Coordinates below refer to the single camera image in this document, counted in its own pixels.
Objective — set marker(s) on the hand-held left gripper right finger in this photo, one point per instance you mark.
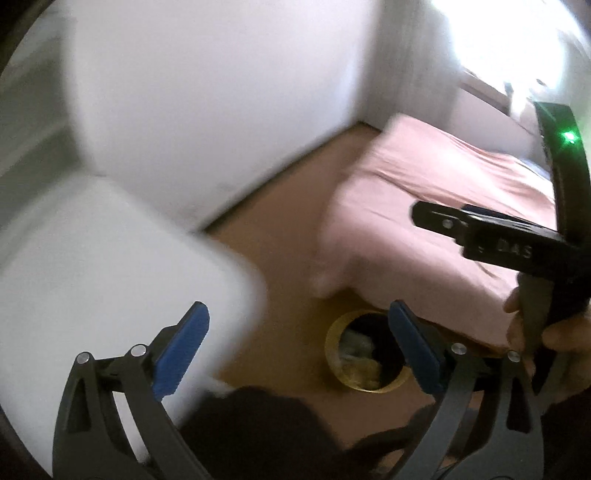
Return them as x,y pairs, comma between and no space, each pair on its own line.
415,353

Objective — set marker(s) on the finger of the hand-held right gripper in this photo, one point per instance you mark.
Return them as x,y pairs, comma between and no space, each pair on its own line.
438,219

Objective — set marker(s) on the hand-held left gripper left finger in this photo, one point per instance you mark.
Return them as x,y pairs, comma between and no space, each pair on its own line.
182,353

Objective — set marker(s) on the person's right hand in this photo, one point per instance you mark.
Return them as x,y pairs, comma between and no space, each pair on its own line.
572,353

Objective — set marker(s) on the pink blanket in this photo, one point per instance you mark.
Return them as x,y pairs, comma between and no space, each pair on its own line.
406,194

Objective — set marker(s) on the bright window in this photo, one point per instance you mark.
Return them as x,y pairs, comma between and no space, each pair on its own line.
498,41

